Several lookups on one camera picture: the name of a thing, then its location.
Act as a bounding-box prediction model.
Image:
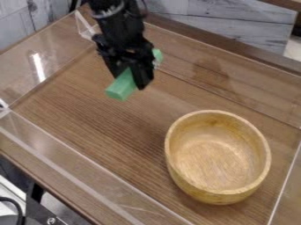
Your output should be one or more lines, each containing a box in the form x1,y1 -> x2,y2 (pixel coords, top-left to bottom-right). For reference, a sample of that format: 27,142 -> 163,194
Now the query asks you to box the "clear acrylic corner bracket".
74,11 -> 98,41

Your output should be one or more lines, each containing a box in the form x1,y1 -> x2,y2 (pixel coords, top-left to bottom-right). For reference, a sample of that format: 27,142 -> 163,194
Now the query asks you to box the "clear acrylic tray wall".
0,99 -> 193,225

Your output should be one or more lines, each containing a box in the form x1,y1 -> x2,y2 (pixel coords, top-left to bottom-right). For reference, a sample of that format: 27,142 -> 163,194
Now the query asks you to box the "light wooden bowl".
165,110 -> 272,205

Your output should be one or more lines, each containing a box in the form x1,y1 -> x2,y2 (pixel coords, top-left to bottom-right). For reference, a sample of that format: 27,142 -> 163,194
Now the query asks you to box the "black table leg frame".
23,181 -> 80,225

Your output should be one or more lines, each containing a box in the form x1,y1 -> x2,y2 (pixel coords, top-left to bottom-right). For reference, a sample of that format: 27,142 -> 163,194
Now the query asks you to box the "black cable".
0,196 -> 24,225

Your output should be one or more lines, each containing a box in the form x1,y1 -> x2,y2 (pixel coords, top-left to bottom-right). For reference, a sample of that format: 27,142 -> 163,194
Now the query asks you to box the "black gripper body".
92,8 -> 154,66

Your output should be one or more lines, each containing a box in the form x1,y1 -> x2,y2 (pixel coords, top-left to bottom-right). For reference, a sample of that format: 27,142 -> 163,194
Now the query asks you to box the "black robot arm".
87,0 -> 155,90

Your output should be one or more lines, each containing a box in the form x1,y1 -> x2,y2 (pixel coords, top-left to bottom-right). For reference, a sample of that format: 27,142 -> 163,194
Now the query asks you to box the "green rectangular block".
104,47 -> 165,103

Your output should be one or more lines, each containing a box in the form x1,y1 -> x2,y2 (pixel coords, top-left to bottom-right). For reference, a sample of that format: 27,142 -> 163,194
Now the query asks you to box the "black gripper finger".
103,56 -> 130,78
130,61 -> 154,91

